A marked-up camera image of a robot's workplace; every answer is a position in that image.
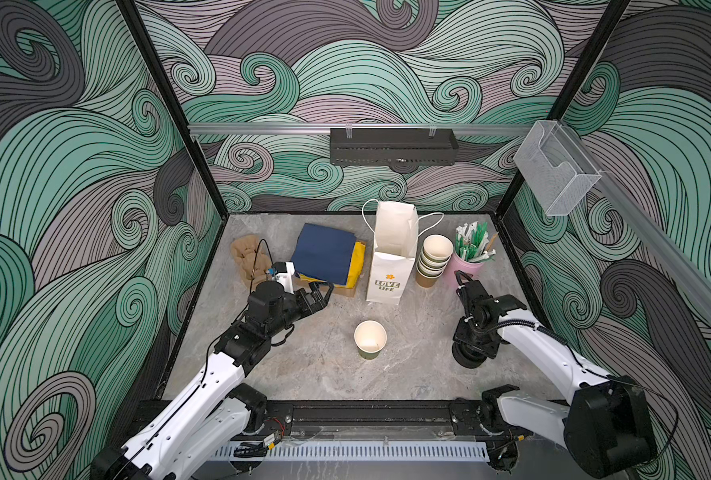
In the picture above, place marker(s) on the pink straw holder cup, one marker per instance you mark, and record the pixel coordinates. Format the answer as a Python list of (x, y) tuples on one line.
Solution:
[(457, 264)]

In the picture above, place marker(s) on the white wrapped straw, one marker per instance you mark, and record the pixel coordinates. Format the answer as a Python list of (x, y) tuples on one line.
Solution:
[(461, 241)]

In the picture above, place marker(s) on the clear acrylic wall holder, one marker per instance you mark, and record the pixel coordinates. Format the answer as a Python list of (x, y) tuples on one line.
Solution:
[(556, 166)]

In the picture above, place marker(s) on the white slotted cable duct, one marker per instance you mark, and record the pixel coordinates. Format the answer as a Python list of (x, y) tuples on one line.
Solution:
[(434, 451)]

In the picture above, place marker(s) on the navy blue napkin stack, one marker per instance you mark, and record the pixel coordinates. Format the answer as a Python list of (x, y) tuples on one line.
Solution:
[(324, 253)]

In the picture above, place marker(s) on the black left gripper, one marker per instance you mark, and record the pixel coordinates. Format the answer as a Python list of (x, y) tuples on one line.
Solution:
[(318, 303)]

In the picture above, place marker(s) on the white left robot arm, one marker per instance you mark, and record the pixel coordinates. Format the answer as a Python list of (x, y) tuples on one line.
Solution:
[(217, 404)]

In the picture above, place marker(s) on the brown pulp cup carrier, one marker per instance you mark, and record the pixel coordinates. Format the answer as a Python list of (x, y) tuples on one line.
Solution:
[(252, 259)]

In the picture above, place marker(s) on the stack of paper cups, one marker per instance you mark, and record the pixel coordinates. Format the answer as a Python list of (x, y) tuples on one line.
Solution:
[(435, 255)]

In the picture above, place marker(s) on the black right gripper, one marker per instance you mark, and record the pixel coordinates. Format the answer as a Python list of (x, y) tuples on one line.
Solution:
[(459, 334)]

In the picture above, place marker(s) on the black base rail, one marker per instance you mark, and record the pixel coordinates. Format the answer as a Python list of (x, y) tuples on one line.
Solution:
[(303, 418)]

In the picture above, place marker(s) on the black wall shelf tray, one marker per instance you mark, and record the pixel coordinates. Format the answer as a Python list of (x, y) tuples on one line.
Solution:
[(382, 146)]

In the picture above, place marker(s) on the green wrapped straw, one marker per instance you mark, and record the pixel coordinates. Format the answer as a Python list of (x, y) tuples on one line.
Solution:
[(478, 242)]

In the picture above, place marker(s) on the white paper takeout bag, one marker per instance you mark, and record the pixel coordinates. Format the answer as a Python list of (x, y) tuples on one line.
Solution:
[(396, 227)]

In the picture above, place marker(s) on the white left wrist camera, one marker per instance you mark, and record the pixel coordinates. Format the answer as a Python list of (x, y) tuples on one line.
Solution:
[(283, 273)]

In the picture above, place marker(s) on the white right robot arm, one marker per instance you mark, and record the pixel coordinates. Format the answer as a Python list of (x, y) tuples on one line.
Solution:
[(603, 421)]

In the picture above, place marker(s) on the stack of black lids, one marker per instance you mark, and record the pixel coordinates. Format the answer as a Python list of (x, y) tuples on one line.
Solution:
[(467, 358)]

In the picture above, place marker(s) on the green paper coffee cup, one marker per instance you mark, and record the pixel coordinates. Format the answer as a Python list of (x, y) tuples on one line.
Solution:
[(370, 337)]

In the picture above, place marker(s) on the brown cardboard napkin box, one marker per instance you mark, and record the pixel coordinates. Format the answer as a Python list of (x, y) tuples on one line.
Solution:
[(338, 290)]

